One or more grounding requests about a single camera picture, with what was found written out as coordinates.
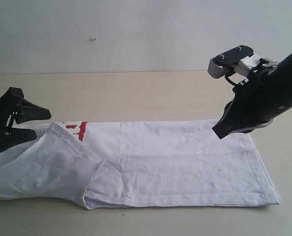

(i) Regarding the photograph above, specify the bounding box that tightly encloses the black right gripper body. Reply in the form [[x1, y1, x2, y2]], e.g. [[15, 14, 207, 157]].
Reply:
[[222, 68, 281, 125]]

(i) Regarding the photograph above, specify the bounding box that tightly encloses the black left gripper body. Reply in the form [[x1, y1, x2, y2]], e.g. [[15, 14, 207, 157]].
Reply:
[[0, 87, 24, 136]]

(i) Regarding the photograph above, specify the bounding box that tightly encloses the white t-shirt red lettering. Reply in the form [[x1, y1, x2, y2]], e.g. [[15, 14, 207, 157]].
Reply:
[[0, 120, 280, 209]]

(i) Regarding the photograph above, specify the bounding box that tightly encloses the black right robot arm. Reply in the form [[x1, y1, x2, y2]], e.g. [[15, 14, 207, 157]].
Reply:
[[207, 45, 292, 139]]

